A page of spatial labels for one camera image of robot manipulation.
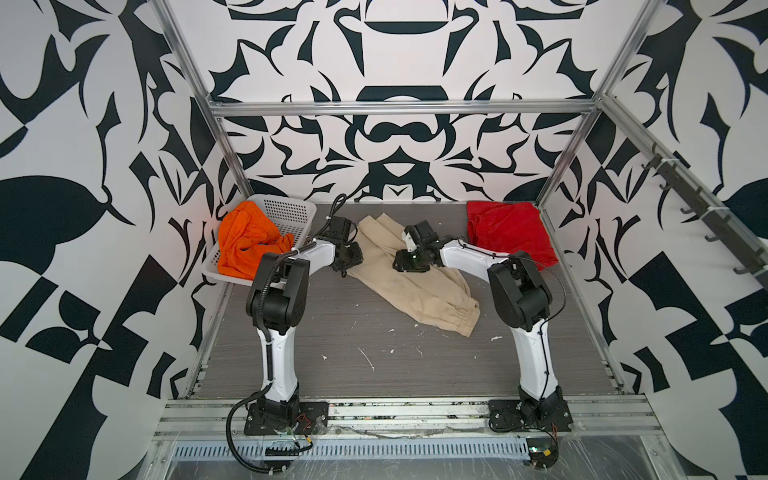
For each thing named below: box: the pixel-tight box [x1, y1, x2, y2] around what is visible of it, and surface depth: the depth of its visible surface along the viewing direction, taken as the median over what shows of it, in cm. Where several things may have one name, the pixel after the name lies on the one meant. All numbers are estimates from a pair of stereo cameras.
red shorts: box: [467, 201, 559, 271], surface depth 110 cm
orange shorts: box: [218, 200, 295, 281], surface depth 99 cm
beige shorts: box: [345, 213, 480, 337], surface depth 96 cm
